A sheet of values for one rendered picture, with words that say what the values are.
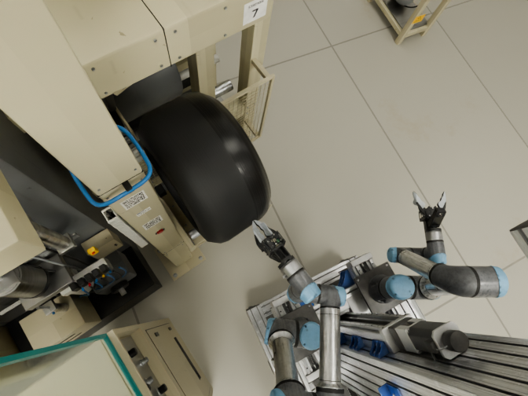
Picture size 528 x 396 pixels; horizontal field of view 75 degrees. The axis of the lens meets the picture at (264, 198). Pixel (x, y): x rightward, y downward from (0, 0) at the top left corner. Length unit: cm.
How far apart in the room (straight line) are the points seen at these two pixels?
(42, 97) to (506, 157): 357
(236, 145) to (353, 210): 179
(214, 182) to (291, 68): 227
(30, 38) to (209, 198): 75
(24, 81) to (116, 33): 48
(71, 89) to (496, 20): 441
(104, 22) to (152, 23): 12
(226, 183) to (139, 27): 52
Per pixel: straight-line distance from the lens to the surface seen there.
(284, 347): 152
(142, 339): 167
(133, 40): 102
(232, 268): 255
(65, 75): 62
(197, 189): 115
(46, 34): 56
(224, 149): 117
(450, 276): 147
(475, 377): 107
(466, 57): 414
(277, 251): 126
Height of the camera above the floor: 253
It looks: 71 degrees down
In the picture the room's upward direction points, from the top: 21 degrees clockwise
